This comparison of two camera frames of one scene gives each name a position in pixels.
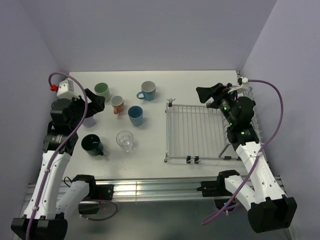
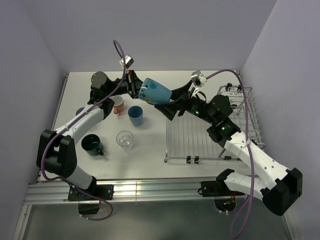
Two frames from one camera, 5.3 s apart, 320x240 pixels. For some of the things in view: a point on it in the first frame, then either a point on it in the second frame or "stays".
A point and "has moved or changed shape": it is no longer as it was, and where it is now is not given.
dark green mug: (92, 145) stays
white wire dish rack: (199, 132) stays
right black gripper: (205, 93) → (169, 109)
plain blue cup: (135, 114) stays
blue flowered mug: (148, 91) has moved or changed shape
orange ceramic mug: (117, 103) stays
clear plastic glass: (125, 139) stays
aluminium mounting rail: (151, 190) stays
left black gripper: (97, 104) → (133, 84)
